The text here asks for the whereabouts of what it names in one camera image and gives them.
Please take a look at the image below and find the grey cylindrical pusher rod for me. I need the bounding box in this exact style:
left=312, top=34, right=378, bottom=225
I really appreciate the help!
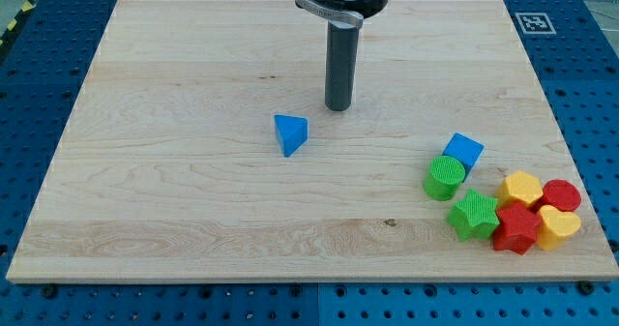
left=325, top=22, right=359, bottom=111

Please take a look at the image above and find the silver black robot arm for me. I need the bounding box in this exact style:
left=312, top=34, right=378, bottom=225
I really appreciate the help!
left=295, top=0, right=389, bottom=111

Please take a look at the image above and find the blue cube block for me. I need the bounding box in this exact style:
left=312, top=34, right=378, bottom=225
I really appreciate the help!
left=442, top=133, right=485, bottom=176

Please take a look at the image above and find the blue triangular prism block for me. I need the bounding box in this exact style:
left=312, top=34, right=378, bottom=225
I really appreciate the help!
left=274, top=114, right=309, bottom=158

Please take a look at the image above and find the green cylinder block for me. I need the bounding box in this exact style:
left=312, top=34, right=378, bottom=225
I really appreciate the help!
left=423, top=156, right=466, bottom=201

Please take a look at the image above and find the light wooden board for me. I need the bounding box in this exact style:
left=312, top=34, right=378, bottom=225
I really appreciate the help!
left=7, top=0, right=618, bottom=283

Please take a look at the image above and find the white fiducial marker tag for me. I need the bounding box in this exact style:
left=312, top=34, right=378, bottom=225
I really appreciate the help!
left=515, top=12, right=556, bottom=35

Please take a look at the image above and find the green star block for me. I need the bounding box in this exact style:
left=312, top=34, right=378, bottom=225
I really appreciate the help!
left=446, top=189, right=500, bottom=242

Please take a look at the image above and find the yellow hexagon block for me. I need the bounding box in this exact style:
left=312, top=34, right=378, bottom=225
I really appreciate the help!
left=495, top=170, right=544, bottom=208

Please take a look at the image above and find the red star block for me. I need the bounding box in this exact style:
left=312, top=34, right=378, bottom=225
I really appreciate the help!
left=492, top=201, right=542, bottom=255

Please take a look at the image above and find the red cylinder block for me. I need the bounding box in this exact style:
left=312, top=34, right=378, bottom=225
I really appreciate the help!
left=532, top=179, right=582, bottom=212

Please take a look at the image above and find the yellow heart block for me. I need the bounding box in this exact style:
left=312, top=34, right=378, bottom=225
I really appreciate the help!
left=537, top=205, right=582, bottom=251

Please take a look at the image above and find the yellow black hazard tape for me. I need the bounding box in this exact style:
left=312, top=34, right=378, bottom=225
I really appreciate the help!
left=1, top=0, right=37, bottom=49

